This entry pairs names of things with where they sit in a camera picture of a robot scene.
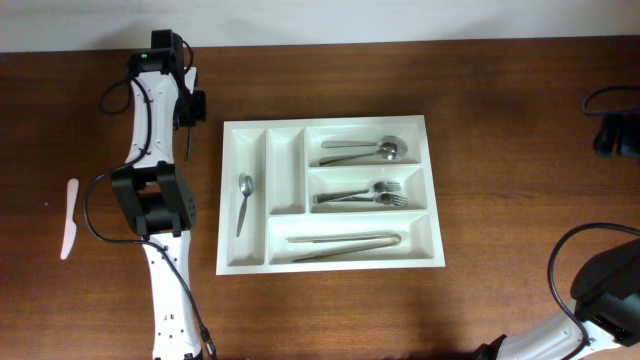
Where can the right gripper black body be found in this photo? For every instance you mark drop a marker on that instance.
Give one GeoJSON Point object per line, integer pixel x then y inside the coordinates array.
{"type": "Point", "coordinates": [629, 143]}

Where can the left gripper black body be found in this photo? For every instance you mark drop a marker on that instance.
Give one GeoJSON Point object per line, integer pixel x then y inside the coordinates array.
{"type": "Point", "coordinates": [192, 108]}

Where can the metal teaspoon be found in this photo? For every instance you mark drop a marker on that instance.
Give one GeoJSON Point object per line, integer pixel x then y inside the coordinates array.
{"type": "Point", "coordinates": [189, 144]}
{"type": "Point", "coordinates": [246, 187]}

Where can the white plastic knife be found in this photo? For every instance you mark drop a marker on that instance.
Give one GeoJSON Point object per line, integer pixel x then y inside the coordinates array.
{"type": "Point", "coordinates": [70, 227]}

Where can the large metal spoon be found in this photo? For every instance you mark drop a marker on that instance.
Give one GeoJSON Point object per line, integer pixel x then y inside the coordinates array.
{"type": "Point", "coordinates": [386, 151]}
{"type": "Point", "coordinates": [344, 143]}

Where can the metal fork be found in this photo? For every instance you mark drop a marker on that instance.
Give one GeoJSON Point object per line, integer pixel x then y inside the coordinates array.
{"type": "Point", "coordinates": [385, 199]}
{"type": "Point", "coordinates": [378, 187]}

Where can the metal table knife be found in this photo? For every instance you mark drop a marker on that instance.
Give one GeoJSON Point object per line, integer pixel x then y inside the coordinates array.
{"type": "Point", "coordinates": [343, 238]}
{"type": "Point", "coordinates": [358, 247]}

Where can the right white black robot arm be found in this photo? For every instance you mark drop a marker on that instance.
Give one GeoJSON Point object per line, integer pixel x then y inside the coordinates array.
{"type": "Point", "coordinates": [603, 312]}

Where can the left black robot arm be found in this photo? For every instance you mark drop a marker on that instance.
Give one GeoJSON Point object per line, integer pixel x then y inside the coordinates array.
{"type": "Point", "coordinates": [155, 197]}

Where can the white cutlery organizer tray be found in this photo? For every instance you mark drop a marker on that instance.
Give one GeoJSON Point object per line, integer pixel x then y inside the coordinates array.
{"type": "Point", "coordinates": [282, 157]}

